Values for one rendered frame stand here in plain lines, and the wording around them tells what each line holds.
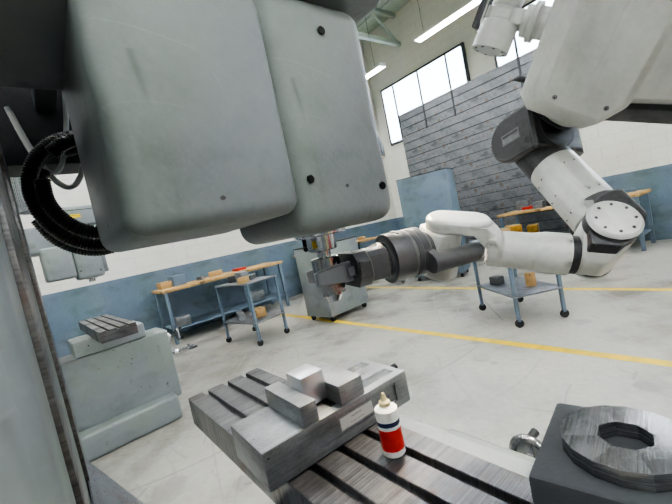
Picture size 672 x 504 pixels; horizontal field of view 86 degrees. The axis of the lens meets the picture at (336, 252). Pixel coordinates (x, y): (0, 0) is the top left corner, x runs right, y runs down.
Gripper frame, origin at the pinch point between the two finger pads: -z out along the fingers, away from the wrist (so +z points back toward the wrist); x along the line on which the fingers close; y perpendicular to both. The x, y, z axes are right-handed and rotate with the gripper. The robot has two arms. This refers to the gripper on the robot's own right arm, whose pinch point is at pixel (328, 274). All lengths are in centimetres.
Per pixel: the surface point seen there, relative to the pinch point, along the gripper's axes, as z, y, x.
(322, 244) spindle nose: -0.6, -5.1, 2.3
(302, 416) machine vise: -8.6, 24.1, -5.7
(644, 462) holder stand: 7.4, 13.6, 39.9
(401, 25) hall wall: 553, -456, -724
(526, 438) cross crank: 49, 58, -17
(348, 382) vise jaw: 2.1, 22.7, -8.8
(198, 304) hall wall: -50, 80, -668
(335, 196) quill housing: 0.0, -11.5, 10.6
